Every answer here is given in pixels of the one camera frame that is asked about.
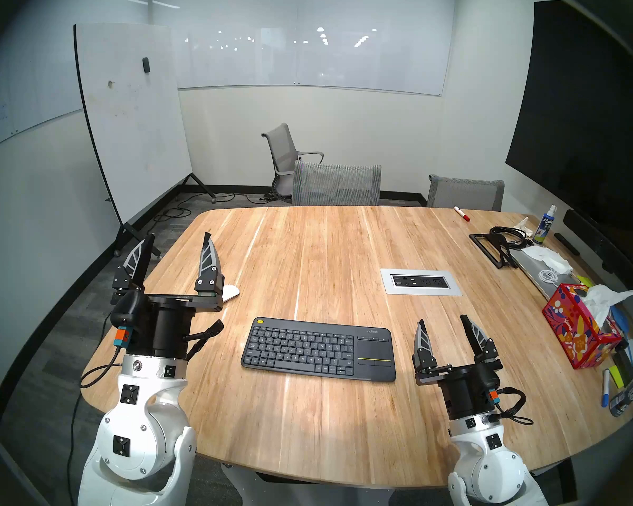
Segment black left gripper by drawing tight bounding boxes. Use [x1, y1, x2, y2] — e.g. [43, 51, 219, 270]
[112, 232, 225, 361]

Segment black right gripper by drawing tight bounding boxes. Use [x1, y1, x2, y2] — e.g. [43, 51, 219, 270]
[413, 314, 503, 421]

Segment silver table power outlet panel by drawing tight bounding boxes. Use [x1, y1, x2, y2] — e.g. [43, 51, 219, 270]
[380, 268, 463, 297]

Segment black laptop stand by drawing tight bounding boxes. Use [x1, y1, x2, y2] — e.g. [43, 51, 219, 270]
[469, 232, 519, 269]

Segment silver closed laptop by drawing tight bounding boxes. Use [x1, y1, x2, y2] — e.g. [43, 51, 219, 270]
[509, 247, 578, 301]

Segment colourful floral tissue box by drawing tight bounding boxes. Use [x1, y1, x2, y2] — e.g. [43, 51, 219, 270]
[542, 284, 624, 370]

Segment crumpled white cloth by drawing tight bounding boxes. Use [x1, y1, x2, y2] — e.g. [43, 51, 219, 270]
[521, 245, 574, 274]

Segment mobile whiteboard on black stand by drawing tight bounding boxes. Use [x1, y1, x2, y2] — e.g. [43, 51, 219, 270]
[73, 23, 217, 259]

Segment whiteboard cleaner spray bottle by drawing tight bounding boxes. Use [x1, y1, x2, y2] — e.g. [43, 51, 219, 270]
[533, 205, 558, 245]

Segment gray mesh office chair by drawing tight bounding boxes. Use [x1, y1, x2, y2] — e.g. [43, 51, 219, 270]
[292, 161, 382, 207]
[427, 174, 505, 212]

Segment white tissue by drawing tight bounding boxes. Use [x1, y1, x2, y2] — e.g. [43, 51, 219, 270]
[580, 285, 633, 326]

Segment gray office chair with armrests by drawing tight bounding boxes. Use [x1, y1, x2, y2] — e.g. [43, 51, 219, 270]
[261, 123, 324, 200]

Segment black video conference bar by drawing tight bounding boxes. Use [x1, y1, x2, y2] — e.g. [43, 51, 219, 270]
[563, 209, 633, 290]

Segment dark gray bottle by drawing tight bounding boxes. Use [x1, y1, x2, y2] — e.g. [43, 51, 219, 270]
[609, 365, 633, 417]

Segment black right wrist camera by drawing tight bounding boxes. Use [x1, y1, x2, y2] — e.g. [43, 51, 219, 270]
[472, 371, 503, 405]

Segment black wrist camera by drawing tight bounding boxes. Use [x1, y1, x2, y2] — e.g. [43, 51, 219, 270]
[110, 290, 148, 347]
[472, 371, 503, 405]

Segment black floor cables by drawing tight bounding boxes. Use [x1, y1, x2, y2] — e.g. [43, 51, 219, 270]
[153, 191, 275, 221]

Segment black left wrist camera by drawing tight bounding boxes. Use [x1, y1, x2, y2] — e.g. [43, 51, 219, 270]
[110, 290, 148, 347]

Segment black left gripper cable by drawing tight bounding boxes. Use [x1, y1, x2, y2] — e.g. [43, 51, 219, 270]
[182, 319, 225, 361]

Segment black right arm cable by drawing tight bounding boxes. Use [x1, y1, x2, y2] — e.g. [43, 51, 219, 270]
[485, 386, 534, 425]

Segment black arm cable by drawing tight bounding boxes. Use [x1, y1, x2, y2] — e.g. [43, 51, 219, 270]
[79, 344, 123, 388]
[485, 386, 534, 425]

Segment coiled black cable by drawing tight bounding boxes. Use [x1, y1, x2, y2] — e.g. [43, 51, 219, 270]
[490, 226, 531, 249]

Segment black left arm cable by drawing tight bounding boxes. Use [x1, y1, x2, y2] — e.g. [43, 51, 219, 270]
[79, 344, 123, 388]

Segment black wireless keyboard with touchpad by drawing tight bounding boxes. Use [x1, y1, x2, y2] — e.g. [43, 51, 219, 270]
[241, 316, 397, 382]

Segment white wall whiteboard with writing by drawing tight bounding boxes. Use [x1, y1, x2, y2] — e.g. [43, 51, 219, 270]
[0, 0, 85, 158]

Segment large glass wall whiteboard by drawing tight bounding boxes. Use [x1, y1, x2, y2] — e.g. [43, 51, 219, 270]
[148, 0, 457, 96]

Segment large black wall television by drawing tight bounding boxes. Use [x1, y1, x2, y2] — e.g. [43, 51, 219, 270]
[505, 0, 633, 237]

